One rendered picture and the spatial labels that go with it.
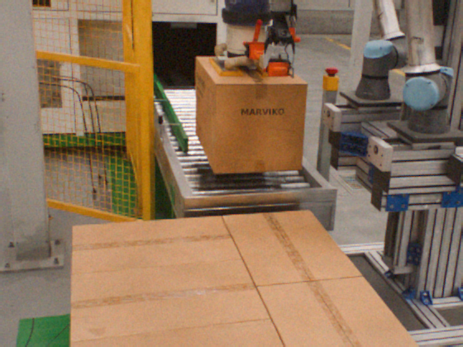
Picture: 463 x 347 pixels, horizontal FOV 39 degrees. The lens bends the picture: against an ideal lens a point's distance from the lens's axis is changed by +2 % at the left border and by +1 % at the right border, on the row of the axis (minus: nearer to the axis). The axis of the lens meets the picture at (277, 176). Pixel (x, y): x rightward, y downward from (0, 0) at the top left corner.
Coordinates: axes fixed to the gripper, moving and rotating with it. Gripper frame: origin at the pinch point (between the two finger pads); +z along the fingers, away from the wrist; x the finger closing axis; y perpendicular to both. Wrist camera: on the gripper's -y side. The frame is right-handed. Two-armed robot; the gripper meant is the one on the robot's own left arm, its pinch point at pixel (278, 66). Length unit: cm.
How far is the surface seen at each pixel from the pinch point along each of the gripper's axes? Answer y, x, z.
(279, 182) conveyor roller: 54, -17, 68
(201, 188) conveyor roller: 46, 22, 66
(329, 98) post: 81, -49, 33
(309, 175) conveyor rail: 49, -31, 63
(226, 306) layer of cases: -55, 27, 67
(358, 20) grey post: 312, -149, 21
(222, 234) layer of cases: -2, 20, 67
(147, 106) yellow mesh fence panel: 97, 43, 41
